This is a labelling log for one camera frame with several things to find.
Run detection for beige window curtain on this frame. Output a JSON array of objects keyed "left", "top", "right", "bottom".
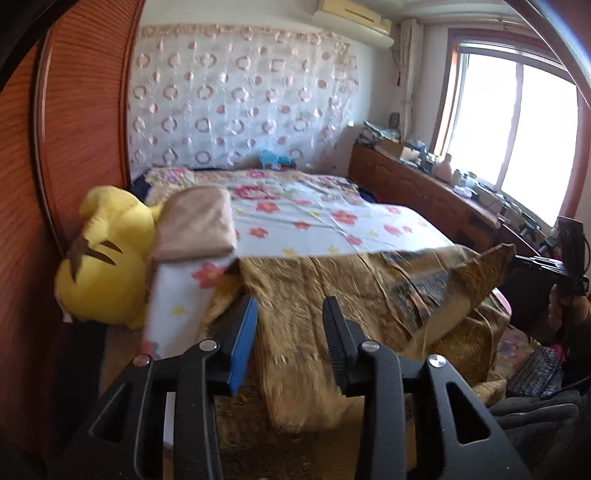
[{"left": 398, "top": 18, "right": 426, "bottom": 139}]

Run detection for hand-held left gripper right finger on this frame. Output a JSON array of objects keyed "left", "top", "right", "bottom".
[{"left": 322, "top": 296, "right": 532, "bottom": 480}]

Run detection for white air conditioner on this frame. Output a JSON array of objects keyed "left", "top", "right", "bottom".
[{"left": 314, "top": 0, "right": 394, "bottom": 49}]

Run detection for open cardboard box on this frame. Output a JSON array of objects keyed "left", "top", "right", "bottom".
[{"left": 375, "top": 137, "right": 419, "bottom": 160}]

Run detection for peony print bedsheet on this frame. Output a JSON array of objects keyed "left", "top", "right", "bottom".
[{"left": 145, "top": 167, "right": 361, "bottom": 204}]

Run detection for circle patterned sheer curtain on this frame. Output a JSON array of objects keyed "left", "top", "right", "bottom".
[{"left": 127, "top": 24, "right": 360, "bottom": 169}]

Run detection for blue plastic bag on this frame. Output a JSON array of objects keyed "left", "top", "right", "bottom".
[{"left": 257, "top": 148, "right": 296, "bottom": 169}]

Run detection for gold patterned blanket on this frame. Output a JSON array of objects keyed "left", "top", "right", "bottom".
[{"left": 203, "top": 244, "right": 515, "bottom": 432}]

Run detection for person's right hand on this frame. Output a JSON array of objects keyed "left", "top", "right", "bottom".
[{"left": 549, "top": 284, "right": 591, "bottom": 344}]

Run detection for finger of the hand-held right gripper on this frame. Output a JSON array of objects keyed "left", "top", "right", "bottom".
[{"left": 513, "top": 255, "right": 561, "bottom": 278}]

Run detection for pile of printed papers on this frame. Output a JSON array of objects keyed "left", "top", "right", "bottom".
[{"left": 362, "top": 121, "right": 400, "bottom": 141}]

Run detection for dark patterned cloth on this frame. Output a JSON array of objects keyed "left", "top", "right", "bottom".
[{"left": 507, "top": 345, "right": 565, "bottom": 398}]

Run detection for yellow plush toy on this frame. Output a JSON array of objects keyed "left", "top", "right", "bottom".
[{"left": 54, "top": 185, "right": 162, "bottom": 330}]

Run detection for wooden framed window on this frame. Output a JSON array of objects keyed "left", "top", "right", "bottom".
[{"left": 434, "top": 28, "right": 580, "bottom": 229}]

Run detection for white red-flower blanket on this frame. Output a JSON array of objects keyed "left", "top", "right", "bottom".
[{"left": 141, "top": 178, "right": 455, "bottom": 361}]

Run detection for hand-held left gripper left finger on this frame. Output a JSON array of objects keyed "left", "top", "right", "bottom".
[{"left": 60, "top": 295, "right": 259, "bottom": 480}]

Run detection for long wooden cabinet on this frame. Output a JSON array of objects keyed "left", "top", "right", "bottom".
[{"left": 348, "top": 141, "right": 555, "bottom": 259}]

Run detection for folded beige cloth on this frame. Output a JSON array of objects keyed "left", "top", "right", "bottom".
[{"left": 152, "top": 185, "right": 238, "bottom": 264}]

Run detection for person's grey clothing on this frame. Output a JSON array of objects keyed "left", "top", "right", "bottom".
[{"left": 489, "top": 388, "right": 585, "bottom": 480}]

